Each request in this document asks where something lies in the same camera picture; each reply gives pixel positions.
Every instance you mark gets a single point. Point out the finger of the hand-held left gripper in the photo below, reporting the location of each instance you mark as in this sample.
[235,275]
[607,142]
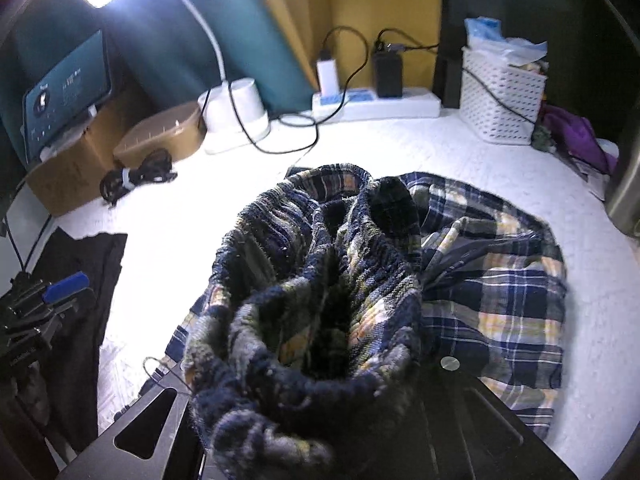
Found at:
[65,285]
[60,322]

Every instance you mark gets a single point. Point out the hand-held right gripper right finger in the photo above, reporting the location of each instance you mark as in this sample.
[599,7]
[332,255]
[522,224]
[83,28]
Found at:
[465,410]

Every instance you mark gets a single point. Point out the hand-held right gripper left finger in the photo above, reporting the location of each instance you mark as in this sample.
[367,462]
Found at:
[170,465]

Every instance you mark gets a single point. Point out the blue yellow plaid shirt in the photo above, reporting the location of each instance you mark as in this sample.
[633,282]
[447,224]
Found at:
[500,285]

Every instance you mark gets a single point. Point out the black cloth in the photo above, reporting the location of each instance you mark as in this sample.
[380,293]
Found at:
[75,350]

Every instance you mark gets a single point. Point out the cardboard box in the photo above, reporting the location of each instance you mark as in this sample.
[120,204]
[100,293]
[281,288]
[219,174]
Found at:
[80,160]

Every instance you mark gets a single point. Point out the brown oval container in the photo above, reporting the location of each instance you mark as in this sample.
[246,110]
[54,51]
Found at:
[160,132]

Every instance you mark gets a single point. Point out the dark screen monitor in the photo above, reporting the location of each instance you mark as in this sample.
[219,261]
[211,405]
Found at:
[65,90]

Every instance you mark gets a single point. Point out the white desk lamp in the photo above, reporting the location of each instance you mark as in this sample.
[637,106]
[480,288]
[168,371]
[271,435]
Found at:
[232,110]

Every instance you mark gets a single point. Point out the steel tumbler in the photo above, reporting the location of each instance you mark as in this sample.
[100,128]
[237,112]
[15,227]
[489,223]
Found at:
[626,200]

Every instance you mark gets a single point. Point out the purple cloth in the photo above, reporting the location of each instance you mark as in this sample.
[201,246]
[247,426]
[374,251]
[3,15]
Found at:
[575,135]

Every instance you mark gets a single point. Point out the white woven basket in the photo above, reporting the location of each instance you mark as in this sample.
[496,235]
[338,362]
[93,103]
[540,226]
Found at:
[500,110]

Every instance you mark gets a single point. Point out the white power strip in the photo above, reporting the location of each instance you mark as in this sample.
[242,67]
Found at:
[400,105]

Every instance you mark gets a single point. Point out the black box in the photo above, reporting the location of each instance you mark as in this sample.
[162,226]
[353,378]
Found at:
[448,82]

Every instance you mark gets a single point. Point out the white charger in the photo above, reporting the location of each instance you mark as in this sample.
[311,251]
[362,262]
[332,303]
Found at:
[328,75]

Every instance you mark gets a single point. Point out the black charger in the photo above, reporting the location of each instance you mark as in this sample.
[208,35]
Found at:
[387,72]

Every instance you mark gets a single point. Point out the blue plastic bags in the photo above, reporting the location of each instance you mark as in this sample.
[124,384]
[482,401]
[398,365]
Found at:
[485,32]

